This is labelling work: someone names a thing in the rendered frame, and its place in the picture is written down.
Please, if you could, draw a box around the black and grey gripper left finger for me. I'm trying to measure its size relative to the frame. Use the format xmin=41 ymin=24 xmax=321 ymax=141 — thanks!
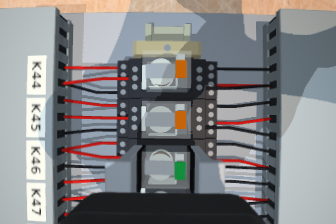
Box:
xmin=105 ymin=145 xmax=145 ymax=193

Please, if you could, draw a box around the grey relay with green button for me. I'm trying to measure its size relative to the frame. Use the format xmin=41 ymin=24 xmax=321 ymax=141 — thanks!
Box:
xmin=142 ymin=145 xmax=190 ymax=189

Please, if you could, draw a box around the grey relay panel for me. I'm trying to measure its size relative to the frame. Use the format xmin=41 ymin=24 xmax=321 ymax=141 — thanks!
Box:
xmin=0 ymin=6 xmax=336 ymax=224

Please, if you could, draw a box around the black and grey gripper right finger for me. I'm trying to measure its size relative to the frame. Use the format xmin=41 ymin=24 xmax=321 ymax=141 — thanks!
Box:
xmin=187 ymin=146 xmax=225 ymax=193

